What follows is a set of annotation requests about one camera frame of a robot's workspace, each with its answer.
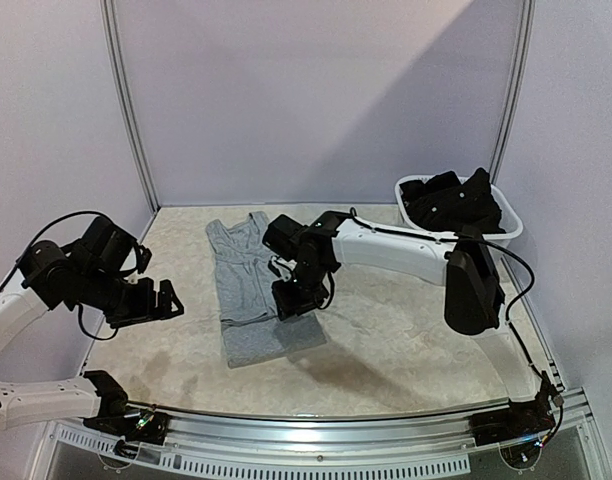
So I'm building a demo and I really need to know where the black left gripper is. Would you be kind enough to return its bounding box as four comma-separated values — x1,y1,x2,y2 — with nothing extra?
78,266,184,328

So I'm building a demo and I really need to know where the grey t-shirt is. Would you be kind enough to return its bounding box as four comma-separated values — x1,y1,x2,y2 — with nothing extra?
206,211,327,369

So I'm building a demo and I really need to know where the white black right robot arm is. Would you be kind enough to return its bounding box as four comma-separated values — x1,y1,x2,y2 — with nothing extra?
262,209,563,436

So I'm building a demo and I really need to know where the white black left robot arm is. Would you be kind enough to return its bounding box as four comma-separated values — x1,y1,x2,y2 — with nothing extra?
0,211,185,445

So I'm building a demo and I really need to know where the translucent white laundry basket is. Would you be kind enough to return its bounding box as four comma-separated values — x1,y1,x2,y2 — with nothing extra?
394,168,524,247

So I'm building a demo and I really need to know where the black garment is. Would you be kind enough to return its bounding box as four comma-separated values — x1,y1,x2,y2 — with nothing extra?
400,168,505,234

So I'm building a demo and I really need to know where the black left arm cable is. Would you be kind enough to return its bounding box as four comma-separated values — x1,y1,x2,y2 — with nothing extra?
15,209,142,341

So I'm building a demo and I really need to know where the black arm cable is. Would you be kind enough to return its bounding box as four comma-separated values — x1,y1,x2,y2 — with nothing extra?
348,209,565,406
15,209,142,341

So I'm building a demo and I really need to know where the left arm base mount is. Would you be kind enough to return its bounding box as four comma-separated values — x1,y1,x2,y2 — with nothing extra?
83,400,171,445

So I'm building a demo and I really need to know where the aluminium front rail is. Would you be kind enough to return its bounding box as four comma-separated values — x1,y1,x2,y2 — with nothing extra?
44,385,600,476

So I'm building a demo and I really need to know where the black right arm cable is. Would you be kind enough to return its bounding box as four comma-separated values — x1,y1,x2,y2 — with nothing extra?
348,209,565,406

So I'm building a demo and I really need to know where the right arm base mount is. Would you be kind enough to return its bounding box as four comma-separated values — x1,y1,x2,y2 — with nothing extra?
469,399,557,446

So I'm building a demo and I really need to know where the aluminium left corner post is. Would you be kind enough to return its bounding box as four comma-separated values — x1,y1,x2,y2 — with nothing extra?
100,0,161,214

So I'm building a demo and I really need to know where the aluminium corner post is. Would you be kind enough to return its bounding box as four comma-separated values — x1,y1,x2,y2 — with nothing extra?
100,0,161,214
489,0,536,183

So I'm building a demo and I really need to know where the aluminium right corner post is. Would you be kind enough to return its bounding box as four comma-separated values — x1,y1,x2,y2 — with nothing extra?
489,0,536,183

